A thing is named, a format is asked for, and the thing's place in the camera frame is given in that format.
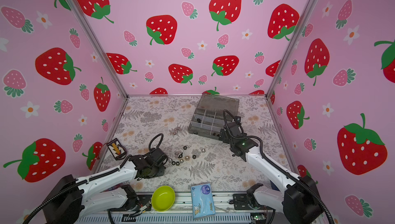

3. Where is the lime green bowl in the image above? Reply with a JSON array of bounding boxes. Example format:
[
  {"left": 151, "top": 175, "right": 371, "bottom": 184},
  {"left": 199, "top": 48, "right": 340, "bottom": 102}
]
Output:
[{"left": 151, "top": 186, "right": 175, "bottom": 212}]

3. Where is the aluminium front rail frame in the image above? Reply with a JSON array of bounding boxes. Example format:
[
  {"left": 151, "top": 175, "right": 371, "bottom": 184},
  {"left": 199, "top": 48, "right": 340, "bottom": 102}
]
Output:
[{"left": 66, "top": 191, "right": 325, "bottom": 224}]

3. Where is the small black framed card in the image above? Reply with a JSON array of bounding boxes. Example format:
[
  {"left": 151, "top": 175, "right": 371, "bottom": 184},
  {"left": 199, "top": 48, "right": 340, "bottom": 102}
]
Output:
[{"left": 106, "top": 138, "right": 127, "bottom": 160}]

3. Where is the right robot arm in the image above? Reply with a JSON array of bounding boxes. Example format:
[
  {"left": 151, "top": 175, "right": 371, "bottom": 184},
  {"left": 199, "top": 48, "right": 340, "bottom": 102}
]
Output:
[{"left": 220, "top": 117, "right": 334, "bottom": 224}]

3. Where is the grey plastic compartment organizer box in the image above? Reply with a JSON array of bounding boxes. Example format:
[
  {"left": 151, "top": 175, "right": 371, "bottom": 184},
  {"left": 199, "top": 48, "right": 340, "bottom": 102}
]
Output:
[{"left": 188, "top": 93, "right": 239, "bottom": 140}]

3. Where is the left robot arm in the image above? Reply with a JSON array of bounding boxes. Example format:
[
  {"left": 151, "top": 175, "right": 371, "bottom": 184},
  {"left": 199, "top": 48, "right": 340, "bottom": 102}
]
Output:
[{"left": 24, "top": 148, "right": 168, "bottom": 224}]

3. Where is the blue tissue pack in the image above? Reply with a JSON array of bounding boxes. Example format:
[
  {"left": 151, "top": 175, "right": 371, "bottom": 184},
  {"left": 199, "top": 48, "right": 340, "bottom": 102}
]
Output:
[{"left": 191, "top": 183, "right": 216, "bottom": 220}]

